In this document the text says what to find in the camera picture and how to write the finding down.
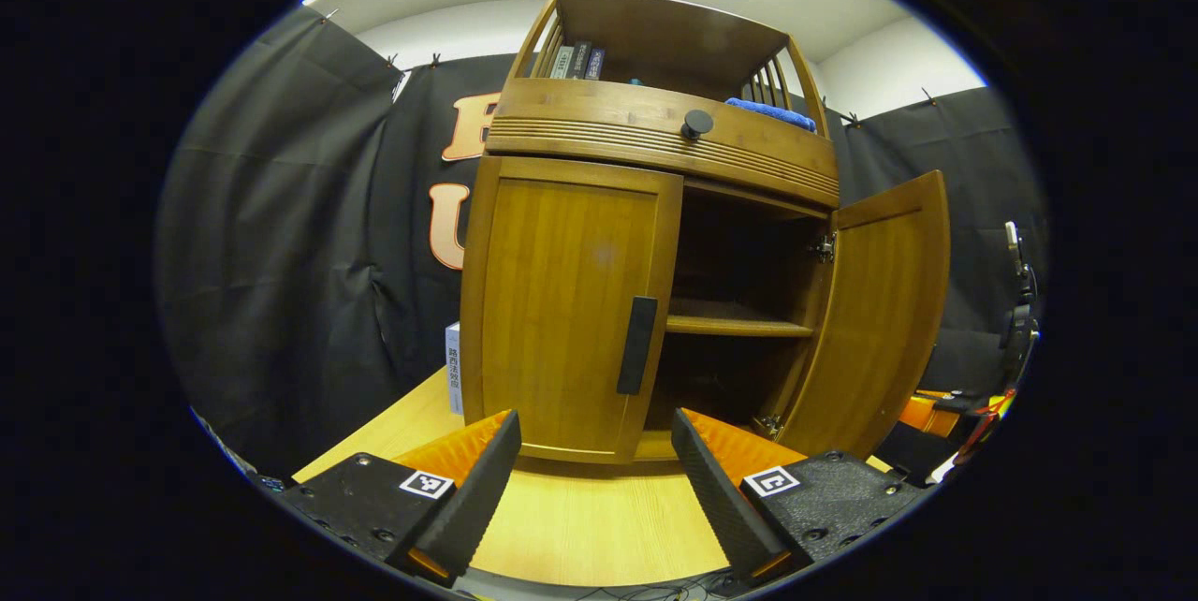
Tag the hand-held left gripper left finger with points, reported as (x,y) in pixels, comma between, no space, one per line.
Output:
(487,498)

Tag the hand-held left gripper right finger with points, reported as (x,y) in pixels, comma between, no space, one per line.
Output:
(725,498)

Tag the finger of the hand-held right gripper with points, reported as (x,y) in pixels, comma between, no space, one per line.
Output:
(927,414)

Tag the wooden cabinet door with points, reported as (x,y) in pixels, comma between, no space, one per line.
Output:
(562,301)
(880,301)

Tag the wooden double-door shoe cabinet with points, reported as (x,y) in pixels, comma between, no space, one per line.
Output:
(655,30)

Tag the metal door hinge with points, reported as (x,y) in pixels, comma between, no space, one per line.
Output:
(769,425)
(824,247)

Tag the wooden inner cabinet shelf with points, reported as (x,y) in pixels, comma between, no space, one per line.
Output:
(721,320)

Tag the white flat object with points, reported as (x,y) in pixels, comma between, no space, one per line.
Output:
(945,468)

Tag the dark equipment stand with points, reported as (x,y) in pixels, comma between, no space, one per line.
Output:
(1018,320)

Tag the white boxed book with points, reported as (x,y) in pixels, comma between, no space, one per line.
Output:
(454,367)

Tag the black backdrop cloth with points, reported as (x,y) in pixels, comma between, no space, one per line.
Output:
(281,255)

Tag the blue folded cloth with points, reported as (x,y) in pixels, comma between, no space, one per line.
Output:
(772,112)

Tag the black round drawer knob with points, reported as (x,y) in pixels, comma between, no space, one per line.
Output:
(697,124)

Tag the pale grey book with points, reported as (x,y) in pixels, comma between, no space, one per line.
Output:
(562,63)

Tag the blue-purple book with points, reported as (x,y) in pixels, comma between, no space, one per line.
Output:
(594,65)

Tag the dark book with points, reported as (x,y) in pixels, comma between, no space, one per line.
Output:
(580,60)

